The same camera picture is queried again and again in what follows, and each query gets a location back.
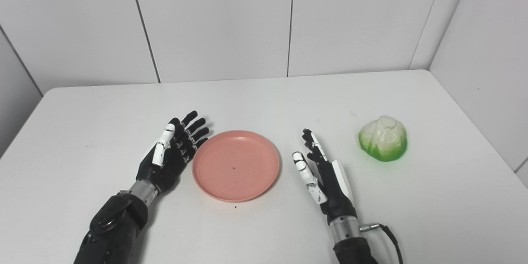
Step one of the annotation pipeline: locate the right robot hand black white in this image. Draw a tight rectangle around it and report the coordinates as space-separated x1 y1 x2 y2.
292 128 357 217

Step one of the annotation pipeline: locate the pink round plate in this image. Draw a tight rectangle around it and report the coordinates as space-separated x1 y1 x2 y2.
192 130 281 203

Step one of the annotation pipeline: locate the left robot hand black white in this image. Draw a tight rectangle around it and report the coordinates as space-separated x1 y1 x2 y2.
136 110 210 194

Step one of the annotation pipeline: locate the green white toy cabbage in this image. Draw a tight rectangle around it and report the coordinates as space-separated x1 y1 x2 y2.
358 115 408 162

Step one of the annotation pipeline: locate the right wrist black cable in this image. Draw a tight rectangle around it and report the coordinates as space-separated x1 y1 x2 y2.
359 223 404 264

